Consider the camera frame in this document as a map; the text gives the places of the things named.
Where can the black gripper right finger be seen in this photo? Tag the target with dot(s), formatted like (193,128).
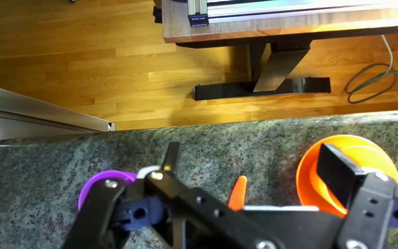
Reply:
(340,175)

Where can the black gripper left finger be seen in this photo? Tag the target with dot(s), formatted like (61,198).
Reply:
(170,158)

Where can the orange plastic spoon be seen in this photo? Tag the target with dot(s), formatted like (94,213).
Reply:
(238,194)

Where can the orange plastic bowl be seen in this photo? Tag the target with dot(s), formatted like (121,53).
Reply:
(364,152)

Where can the purple plastic cup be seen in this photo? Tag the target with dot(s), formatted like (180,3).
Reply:
(129,177)

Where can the wooden desk with black base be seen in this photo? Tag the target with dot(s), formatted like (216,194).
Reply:
(277,33)

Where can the aluminium rail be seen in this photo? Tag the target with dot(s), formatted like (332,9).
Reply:
(23,116)

